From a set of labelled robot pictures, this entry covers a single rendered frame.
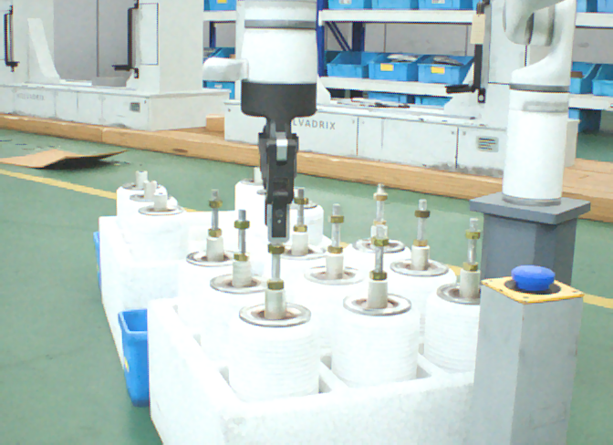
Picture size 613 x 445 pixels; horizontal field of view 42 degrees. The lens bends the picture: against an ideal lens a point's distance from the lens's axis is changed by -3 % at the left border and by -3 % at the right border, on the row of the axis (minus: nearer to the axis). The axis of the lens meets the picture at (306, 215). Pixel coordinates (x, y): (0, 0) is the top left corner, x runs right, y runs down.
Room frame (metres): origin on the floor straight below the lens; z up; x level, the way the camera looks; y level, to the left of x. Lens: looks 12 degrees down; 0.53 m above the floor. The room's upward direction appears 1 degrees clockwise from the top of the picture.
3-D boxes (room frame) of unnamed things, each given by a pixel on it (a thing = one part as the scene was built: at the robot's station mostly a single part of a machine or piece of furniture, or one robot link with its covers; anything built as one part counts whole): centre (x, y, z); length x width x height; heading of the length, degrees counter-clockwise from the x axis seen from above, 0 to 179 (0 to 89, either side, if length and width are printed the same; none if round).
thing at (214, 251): (1.04, 0.12, 0.26); 0.02 x 0.02 x 0.03
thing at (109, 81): (4.72, 1.13, 0.29); 0.26 x 0.20 x 0.05; 50
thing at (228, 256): (1.04, 0.12, 0.25); 0.08 x 0.08 x 0.01
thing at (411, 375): (0.87, -0.08, 0.16); 0.10 x 0.10 x 0.18
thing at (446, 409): (0.98, -0.04, 0.09); 0.39 x 0.39 x 0.18; 22
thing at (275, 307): (0.82, 0.03, 0.26); 0.02 x 0.02 x 0.03
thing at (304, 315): (0.82, 0.03, 0.25); 0.08 x 0.08 x 0.01
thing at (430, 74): (6.29, -1.08, 0.36); 0.50 x 0.38 x 0.21; 141
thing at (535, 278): (0.73, -0.21, 0.32); 0.04 x 0.04 x 0.02
